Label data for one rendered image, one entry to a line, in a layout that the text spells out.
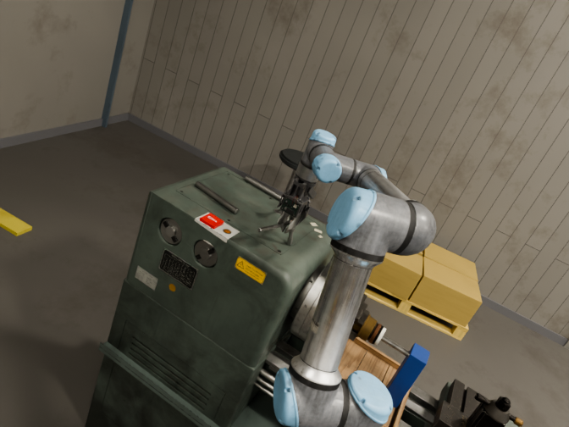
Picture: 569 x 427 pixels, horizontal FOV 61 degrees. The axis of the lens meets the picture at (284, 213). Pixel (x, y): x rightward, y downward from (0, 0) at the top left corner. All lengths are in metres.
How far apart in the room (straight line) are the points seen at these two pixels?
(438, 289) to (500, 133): 1.47
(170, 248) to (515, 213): 3.59
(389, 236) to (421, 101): 3.59
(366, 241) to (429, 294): 3.12
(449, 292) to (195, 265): 2.74
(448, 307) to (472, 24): 2.31
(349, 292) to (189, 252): 0.78
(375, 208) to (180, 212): 0.83
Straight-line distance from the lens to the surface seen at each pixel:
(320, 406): 1.08
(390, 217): 0.97
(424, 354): 1.76
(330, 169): 1.31
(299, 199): 1.47
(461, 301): 4.10
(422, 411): 1.97
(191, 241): 1.62
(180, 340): 1.84
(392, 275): 3.98
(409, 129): 4.56
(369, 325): 1.72
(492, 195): 4.68
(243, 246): 1.53
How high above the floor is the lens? 2.04
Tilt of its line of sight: 25 degrees down
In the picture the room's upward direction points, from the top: 23 degrees clockwise
